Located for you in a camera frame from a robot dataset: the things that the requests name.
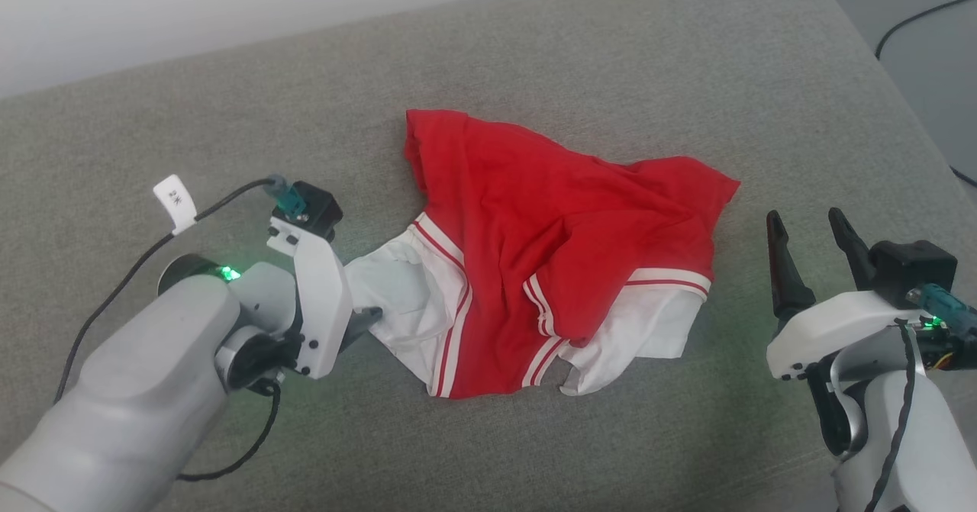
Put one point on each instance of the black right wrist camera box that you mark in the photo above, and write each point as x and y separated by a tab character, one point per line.
912	264

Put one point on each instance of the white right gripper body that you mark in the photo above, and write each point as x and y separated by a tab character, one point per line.
832	329

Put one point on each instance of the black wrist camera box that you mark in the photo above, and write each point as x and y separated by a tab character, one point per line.
319	208
912	264

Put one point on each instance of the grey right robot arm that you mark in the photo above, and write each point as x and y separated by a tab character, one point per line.
931	436

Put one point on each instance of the grey fabric sofa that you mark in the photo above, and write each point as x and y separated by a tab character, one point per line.
534	54

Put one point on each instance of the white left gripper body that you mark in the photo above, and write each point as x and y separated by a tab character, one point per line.
324	306

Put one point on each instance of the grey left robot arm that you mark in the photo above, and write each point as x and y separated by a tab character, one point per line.
137	390

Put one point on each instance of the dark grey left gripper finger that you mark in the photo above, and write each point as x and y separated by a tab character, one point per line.
362	325

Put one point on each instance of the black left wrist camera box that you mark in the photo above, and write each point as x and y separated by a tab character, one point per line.
319	208

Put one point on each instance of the teal right camera plug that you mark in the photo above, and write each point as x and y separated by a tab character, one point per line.
946	306

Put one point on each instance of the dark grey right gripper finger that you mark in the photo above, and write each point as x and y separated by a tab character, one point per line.
853	249
786	283

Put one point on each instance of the red and white jersey shirt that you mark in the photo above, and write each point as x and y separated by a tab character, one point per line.
549	230

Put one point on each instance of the teal left camera plug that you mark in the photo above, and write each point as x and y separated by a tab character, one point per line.
288	199

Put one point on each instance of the teal camera plug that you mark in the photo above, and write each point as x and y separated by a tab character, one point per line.
946	306
288	199

